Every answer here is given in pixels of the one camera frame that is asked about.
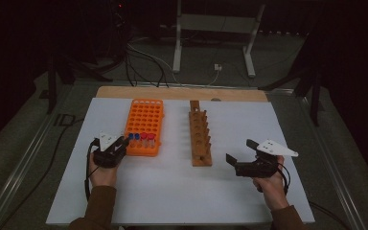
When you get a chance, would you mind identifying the aluminium floor frame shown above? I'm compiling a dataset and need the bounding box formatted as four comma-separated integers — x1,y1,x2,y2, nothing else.
0,80,368,230

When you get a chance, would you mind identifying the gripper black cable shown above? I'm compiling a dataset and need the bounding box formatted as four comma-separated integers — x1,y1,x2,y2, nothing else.
83,137,100,202
276,162,292,196

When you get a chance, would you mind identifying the black floor cable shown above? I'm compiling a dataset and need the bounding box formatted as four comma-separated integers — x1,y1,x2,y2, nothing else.
126,46,170,88
0,118,85,230

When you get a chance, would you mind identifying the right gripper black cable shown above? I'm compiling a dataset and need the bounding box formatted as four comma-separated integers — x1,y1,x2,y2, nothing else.
276,162,292,196

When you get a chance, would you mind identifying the grey metal stand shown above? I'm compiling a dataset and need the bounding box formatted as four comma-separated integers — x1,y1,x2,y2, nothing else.
172,0,266,79

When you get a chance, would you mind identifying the person's left hand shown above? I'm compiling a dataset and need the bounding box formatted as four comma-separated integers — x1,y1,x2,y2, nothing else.
88,151,120,188

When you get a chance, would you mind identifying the black stand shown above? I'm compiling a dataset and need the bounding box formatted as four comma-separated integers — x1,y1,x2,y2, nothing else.
45,51,113,115
258,32,324,127

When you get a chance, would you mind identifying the person's right hand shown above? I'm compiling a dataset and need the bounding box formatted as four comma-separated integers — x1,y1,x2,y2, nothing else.
252,155,290,212

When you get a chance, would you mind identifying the orange plastic tube rack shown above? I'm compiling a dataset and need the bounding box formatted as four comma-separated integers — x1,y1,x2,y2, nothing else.
123,98,165,157

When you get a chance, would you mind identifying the wooden test tube rack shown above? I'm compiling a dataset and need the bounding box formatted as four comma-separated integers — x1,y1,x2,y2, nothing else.
189,100,214,168

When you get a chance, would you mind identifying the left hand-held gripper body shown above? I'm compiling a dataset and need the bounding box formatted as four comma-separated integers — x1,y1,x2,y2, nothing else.
90,129,125,170

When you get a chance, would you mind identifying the dark equipment with red light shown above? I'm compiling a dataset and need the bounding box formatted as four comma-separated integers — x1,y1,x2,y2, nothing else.
108,0,132,60

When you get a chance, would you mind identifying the white floor cable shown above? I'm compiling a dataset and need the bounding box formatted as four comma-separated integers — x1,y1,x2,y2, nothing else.
126,41,221,88

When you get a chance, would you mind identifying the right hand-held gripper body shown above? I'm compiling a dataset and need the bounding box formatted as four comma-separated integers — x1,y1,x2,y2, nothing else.
235,138,300,179

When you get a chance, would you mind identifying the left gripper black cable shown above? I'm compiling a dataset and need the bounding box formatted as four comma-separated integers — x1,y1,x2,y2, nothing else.
83,137,100,202

